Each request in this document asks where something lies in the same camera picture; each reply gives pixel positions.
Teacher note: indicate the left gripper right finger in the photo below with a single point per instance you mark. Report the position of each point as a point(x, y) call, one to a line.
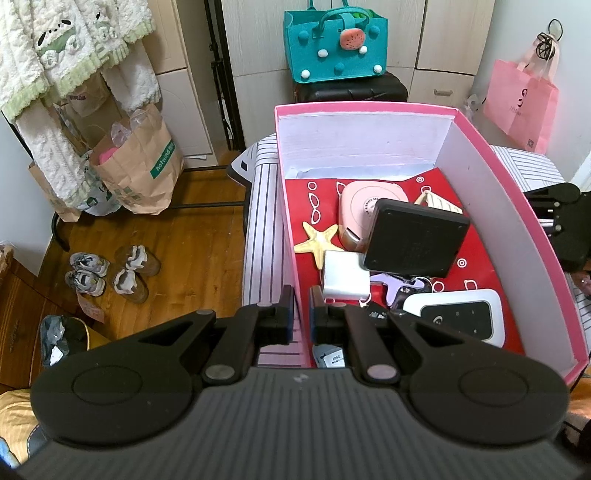
point(349, 327)

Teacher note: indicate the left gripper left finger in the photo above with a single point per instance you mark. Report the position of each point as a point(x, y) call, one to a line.
point(252, 328)

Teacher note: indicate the grey device back cover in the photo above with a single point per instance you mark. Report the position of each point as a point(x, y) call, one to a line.
point(328, 356)

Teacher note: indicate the white usb wall charger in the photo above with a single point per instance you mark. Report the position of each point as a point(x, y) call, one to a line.
point(344, 277)

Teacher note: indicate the black phone battery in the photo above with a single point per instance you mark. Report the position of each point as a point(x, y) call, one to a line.
point(377, 313)

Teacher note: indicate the purple starfish hair clip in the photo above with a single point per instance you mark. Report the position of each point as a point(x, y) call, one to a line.
point(391, 282)

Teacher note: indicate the yellow starfish hair clip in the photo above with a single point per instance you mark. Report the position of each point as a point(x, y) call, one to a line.
point(318, 243)

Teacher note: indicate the silver keys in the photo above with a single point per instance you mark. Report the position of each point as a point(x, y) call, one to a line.
point(413, 286)

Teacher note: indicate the black power bank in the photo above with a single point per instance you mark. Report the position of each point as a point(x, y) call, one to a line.
point(412, 240)

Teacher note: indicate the pink round tape measure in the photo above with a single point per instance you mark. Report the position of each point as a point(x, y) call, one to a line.
point(356, 209)

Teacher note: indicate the white mobile wifi router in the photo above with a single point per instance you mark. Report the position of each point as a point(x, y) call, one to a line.
point(477, 313)

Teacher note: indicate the cream claw hair clip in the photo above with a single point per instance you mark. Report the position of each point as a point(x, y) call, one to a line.
point(432, 200)

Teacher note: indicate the pink cardboard storage box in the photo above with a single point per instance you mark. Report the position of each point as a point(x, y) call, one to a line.
point(391, 141)

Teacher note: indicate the person's hand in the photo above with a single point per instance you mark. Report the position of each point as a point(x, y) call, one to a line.
point(582, 281)

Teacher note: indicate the striped white tablecloth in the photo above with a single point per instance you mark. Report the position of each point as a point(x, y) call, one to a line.
point(266, 263)

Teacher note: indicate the red patterned paper liner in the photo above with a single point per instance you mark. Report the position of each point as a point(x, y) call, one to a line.
point(316, 202)

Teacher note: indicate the pink paper shopping bag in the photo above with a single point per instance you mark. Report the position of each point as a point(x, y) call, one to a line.
point(522, 97)

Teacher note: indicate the pair of brown slippers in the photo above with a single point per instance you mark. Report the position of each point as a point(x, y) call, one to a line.
point(132, 264)

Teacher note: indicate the pair of grey sneakers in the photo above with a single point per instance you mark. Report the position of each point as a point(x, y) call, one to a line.
point(87, 274)

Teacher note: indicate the brown paper shopping bag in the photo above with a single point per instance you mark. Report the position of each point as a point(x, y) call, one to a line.
point(142, 172)

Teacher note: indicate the white wardrobe cabinet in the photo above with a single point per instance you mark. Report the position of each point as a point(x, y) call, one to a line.
point(435, 48)

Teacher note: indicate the black hard suitcase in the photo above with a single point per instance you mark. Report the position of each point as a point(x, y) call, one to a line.
point(385, 88)

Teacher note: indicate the black clothes rack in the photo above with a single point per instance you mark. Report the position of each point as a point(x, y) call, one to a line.
point(197, 97)

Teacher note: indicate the teal felt handbag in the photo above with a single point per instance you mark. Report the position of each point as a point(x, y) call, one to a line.
point(342, 43)

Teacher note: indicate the cream knitted hanging pajamas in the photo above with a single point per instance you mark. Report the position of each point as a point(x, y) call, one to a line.
point(51, 48)

